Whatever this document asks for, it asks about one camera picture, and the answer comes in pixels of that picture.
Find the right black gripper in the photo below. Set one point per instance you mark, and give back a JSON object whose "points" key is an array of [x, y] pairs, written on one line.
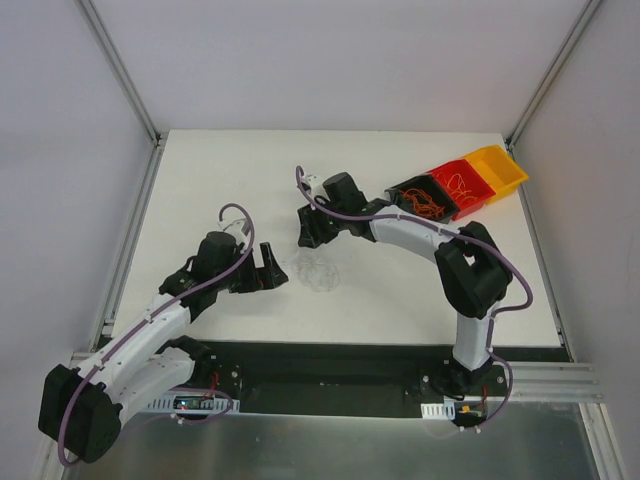
{"points": [[314, 226]]}

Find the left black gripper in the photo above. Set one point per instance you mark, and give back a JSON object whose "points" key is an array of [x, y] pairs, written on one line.
{"points": [[248, 278]]}

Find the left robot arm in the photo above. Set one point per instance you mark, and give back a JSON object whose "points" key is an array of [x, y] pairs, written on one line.
{"points": [[85, 408]]}

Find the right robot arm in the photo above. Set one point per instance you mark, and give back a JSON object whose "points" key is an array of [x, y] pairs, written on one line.
{"points": [[472, 275]]}

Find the black plastic bin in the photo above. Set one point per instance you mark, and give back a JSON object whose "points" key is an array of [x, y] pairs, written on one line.
{"points": [[422, 196]]}

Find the red plastic bin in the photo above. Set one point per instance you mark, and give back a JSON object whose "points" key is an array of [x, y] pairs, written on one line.
{"points": [[463, 185]]}

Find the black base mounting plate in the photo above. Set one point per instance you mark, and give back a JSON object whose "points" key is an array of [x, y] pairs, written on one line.
{"points": [[343, 380]]}

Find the yellow plastic bin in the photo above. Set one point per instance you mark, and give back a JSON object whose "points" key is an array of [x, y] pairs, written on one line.
{"points": [[498, 170]]}

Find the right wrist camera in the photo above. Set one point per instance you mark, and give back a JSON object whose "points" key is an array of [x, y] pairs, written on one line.
{"points": [[313, 184]]}

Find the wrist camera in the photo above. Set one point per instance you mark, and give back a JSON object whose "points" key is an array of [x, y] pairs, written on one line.
{"points": [[240, 229], [313, 184]]}

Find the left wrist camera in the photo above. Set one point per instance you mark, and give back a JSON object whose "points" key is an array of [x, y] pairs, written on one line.
{"points": [[240, 229]]}

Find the left white cable duct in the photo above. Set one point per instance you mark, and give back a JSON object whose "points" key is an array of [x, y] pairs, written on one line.
{"points": [[186, 404]]}

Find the white cable duct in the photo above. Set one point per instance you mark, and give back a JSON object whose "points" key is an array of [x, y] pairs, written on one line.
{"points": [[438, 411], [186, 404]]}

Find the right white cable duct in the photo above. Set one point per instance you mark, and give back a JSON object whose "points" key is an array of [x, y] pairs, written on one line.
{"points": [[438, 411]]}

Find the left aluminium frame post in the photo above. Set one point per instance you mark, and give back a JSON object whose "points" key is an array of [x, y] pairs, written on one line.
{"points": [[111, 55]]}

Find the aluminium frame post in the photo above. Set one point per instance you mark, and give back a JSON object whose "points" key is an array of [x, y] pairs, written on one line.
{"points": [[111, 55], [587, 14]]}

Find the right aluminium frame post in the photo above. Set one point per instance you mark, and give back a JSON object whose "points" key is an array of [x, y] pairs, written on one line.
{"points": [[587, 14]]}

